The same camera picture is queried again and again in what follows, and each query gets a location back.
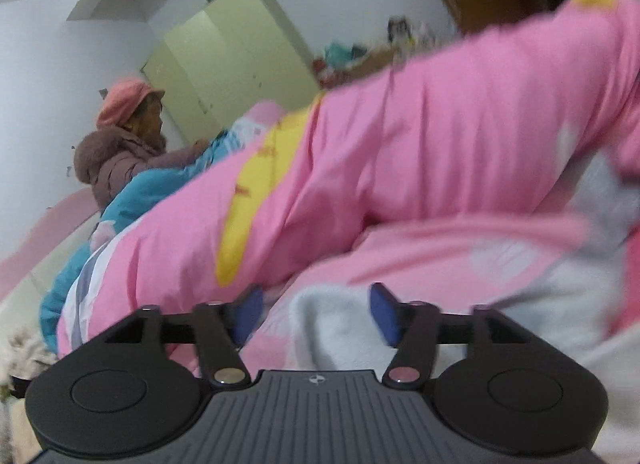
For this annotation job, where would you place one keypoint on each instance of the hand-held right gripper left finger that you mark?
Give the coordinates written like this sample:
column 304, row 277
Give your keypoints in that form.
column 247, row 314

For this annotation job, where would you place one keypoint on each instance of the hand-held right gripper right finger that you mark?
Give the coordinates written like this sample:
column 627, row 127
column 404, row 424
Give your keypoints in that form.
column 382, row 314

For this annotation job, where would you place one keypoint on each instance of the beige white checked coat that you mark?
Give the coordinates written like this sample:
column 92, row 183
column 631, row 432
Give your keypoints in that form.
column 330, row 329

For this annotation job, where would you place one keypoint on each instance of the pink printed quilt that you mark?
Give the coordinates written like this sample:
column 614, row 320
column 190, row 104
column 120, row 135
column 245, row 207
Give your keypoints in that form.
column 425, row 144

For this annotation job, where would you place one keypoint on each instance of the pink white bed headboard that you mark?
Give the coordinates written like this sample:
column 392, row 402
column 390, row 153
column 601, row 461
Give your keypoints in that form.
column 50, row 229

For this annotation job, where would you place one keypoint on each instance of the white fuzzy blanket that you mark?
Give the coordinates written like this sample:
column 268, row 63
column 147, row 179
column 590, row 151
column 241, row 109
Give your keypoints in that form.
column 25, row 349

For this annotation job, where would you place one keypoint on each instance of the pale green wardrobe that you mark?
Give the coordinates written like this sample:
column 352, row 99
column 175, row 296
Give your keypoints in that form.
column 230, row 59

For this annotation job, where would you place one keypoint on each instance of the teal cloth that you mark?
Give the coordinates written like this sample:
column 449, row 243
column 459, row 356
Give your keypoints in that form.
column 345, row 54

